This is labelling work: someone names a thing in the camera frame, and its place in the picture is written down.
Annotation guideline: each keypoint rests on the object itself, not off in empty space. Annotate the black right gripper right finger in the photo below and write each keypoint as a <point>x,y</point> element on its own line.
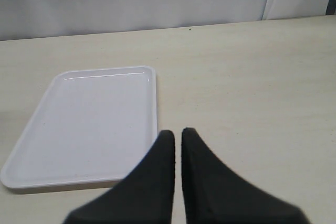
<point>213,193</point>

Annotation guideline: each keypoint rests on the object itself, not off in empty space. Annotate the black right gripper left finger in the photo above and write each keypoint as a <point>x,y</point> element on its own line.
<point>144,196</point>

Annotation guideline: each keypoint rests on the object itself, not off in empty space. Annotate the white rectangular tray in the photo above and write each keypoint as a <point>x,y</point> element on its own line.
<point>91,126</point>

